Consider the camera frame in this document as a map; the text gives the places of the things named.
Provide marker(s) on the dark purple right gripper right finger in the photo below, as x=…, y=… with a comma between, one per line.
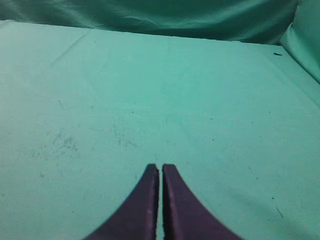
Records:
x=184, y=216

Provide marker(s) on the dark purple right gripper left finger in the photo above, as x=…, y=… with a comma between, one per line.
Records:
x=136, y=218

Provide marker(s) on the green table cloth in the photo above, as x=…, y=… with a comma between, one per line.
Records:
x=83, y=111

